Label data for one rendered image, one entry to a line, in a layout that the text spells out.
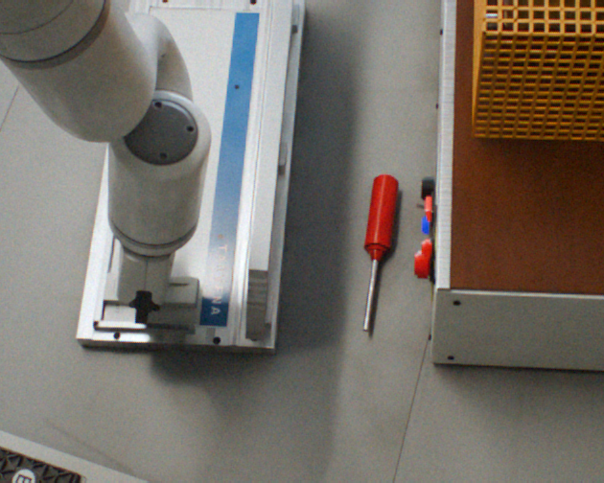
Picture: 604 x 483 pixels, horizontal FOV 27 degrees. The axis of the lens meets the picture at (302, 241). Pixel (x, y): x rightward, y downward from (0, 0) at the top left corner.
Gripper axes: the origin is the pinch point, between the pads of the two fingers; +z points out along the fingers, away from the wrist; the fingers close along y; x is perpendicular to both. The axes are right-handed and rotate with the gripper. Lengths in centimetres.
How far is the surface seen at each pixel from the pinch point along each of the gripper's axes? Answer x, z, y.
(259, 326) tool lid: 11.5, -5.5, 5.5
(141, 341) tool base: 0.2, 2.9, 5.4
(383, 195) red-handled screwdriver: 23.7, -2.9, -12.2
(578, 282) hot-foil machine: 37.9, -23.2, 4.7
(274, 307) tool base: 13.4, 0.1, 0.9
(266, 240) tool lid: 10.3, -18.9, 2.5
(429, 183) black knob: 26.9, -11.2, -9.9
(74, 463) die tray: -4.8, 5.0, 18.4
